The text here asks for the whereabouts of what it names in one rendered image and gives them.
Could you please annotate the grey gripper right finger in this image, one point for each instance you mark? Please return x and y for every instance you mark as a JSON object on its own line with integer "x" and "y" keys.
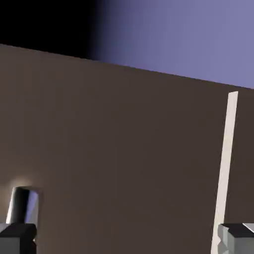
{"x": 236, "y": 242}

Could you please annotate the brown wooden cabinet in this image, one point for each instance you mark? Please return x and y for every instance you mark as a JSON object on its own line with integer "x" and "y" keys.
{"x": 228, "y": 139}

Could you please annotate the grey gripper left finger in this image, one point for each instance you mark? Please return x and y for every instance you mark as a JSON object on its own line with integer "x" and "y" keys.
{"x": 17, "y": 240}

